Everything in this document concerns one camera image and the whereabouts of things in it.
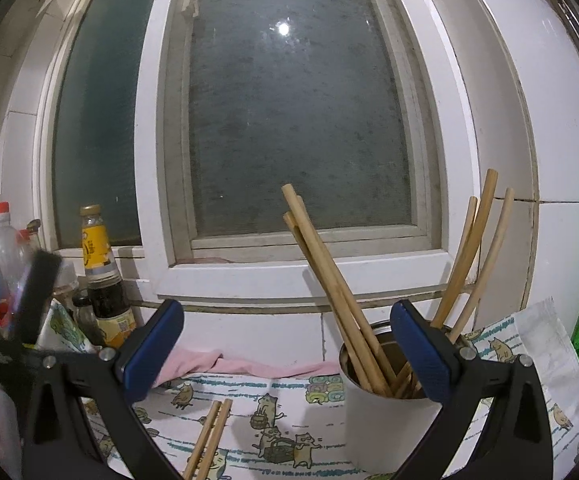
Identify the wooden chopstick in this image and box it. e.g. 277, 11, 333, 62
182, 401, 222, 480
196, 399, 233, 479

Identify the black lid glass jar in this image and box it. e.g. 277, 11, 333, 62
73, 290, 103, 346

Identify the white lid glass jar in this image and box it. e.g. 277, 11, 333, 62
53, 259, 79, 311

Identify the large clear oil bottle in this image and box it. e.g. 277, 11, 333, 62
0, 200, 32, 332

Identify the dark soy sauce bottle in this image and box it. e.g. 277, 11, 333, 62
80, 205, 137, 349

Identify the white steel utensil cup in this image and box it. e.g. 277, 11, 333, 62
338, 347, 441, 474

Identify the pink cloth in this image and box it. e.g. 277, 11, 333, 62
153, 347, 340, 387

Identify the cat pattern table cloth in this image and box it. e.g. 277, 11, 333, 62
37, 298, 579, 480

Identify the white framed window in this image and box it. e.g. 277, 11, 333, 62
32, 0, 477, 307

